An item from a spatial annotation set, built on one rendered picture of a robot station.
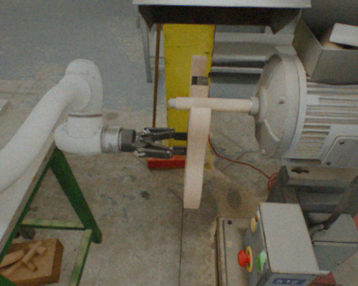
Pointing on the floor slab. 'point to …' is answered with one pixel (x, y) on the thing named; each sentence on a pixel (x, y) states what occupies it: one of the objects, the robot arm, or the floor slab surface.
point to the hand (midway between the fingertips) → (186, 143)
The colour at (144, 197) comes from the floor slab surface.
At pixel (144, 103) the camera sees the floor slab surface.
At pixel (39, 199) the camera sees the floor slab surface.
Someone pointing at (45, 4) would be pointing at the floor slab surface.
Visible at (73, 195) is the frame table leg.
